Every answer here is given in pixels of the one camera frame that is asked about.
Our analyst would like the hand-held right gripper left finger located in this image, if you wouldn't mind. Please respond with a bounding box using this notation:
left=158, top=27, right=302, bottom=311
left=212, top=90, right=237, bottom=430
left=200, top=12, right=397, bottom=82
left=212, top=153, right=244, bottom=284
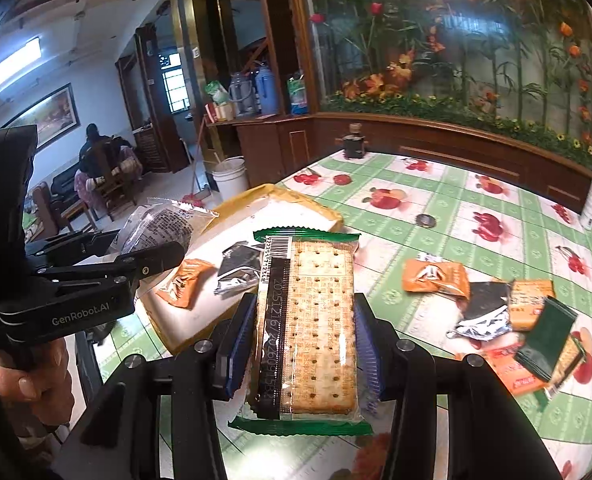
left=51, top=292, right=259, bottom=480

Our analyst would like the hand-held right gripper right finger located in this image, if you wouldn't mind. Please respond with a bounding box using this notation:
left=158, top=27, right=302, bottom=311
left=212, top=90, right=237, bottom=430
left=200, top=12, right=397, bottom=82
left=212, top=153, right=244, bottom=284
left=353, top=292, right=561, bottom=480

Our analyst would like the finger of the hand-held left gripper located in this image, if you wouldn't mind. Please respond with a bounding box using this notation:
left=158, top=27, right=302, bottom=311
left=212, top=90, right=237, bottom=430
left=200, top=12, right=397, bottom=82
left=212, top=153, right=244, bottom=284
left=23, top=230, right=127, bottom=266
left=36, top=241, right=185, bottom=291

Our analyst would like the clear plastic candy bag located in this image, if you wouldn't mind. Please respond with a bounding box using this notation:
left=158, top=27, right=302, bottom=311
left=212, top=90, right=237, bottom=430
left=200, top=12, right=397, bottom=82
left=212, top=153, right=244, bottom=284
left=108, top=197, right=220, bottom=261

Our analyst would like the green-edged cracker packet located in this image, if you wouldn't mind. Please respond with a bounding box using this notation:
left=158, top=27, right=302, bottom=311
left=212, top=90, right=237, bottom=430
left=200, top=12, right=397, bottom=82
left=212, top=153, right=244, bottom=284
left=228, top=227, right=374, bottom=436

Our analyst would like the orange snack packet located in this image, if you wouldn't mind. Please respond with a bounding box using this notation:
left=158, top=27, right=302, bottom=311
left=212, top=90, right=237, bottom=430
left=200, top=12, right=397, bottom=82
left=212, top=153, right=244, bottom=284
left=456, top=345, right=549, bottom=396
left=156, top=258, right=215, bottom=309
left=402, top=254, right=471, bottom=301

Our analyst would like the black silver foil packet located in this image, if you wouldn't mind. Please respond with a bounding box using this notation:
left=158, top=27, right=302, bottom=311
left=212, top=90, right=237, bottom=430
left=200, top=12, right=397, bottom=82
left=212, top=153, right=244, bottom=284
left=446, top=281, right=514, bottom=342
left=213, top=240, right=264, bottom=296

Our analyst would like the yellow foil-lined tray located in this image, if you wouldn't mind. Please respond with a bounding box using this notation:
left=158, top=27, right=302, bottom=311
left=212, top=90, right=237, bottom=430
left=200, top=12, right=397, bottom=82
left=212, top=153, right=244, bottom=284
left=136, top=183, right=347, bottom=356

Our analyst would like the dark green snack packet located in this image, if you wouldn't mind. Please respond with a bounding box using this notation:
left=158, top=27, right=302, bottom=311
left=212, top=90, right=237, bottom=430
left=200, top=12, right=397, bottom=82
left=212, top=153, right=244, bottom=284
left=514, top=297, right=587, bottom=401

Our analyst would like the person's left hand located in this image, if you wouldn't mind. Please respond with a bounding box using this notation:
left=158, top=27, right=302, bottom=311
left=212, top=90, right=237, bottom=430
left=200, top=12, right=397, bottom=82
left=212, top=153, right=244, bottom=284
left=0, top=340, right=74, bottom=441

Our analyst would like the light wooden chair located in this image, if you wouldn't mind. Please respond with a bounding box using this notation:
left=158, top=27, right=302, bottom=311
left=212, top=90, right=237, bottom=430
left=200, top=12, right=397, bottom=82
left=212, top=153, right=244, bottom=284
left=31, top=182, right=97, bottom=241

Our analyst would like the red broom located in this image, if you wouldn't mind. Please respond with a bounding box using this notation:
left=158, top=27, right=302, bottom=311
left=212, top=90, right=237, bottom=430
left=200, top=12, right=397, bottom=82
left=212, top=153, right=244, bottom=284
left=182, top=115, right=211, bottom=207

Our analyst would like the dark wooden chair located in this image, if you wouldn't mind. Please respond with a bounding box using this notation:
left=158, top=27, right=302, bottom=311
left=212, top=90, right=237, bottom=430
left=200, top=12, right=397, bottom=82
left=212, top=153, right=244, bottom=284
left=93, top=137, right=142, bottom=221

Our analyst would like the white plastic bucket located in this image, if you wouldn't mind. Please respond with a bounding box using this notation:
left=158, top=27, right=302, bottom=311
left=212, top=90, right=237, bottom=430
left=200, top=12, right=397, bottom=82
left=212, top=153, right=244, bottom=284
left=211, top=156, right=250, bottom=202

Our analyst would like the wooden door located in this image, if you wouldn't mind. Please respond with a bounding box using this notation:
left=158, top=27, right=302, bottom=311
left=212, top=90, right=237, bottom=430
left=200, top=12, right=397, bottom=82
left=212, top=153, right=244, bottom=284
left=135, top=25, right=189, bottom=173

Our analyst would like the red white box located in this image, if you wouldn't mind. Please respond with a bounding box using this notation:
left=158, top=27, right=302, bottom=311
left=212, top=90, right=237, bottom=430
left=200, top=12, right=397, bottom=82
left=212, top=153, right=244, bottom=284
left=205, top=101, right=234, bottom=123

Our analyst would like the orange cracker packet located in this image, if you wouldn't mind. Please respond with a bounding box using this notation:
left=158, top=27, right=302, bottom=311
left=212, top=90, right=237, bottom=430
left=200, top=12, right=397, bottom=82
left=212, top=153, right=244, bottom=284
left=506, top=280, right=556, bottom=332

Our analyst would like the wooden cabinet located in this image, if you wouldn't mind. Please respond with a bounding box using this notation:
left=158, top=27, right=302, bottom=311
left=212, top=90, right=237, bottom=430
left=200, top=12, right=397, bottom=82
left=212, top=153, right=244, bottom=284
left=203, top=110, right=321, bottom=183

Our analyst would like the green bag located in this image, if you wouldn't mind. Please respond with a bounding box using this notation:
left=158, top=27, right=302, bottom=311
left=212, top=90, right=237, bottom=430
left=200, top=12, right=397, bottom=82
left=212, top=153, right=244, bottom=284
left=205, top=80, right=231, bottom=106

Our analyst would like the grey thermos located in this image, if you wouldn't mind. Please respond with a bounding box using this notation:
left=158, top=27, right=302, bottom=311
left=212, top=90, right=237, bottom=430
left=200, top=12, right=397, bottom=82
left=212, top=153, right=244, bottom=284
left=228, top=71, right=257, bottom=117

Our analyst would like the ceiling tube light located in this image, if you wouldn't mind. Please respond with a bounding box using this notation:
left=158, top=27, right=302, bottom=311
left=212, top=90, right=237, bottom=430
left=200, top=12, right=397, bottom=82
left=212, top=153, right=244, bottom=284
left=0, top=36, right=43, bottom=93

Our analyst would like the blue thermos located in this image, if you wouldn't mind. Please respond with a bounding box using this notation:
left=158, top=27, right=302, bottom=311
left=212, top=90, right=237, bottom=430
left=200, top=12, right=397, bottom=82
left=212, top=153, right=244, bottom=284
left=254, top=61, right=279, bottom=116

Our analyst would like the black jar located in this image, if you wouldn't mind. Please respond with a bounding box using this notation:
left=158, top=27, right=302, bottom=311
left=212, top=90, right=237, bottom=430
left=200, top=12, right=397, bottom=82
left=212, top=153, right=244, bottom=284
left=342, top=122, right=367, bottom=159

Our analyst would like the blue label water bottle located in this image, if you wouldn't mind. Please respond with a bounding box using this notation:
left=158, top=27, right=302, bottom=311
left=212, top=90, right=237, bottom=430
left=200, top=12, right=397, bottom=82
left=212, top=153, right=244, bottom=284
left=287, top=74, right=311, bottom=116

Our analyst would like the framed wall picture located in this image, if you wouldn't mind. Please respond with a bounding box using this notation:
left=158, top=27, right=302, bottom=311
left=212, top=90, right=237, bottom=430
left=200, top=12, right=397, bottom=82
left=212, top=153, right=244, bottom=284
left=1, top=82, right=82, bottom=153

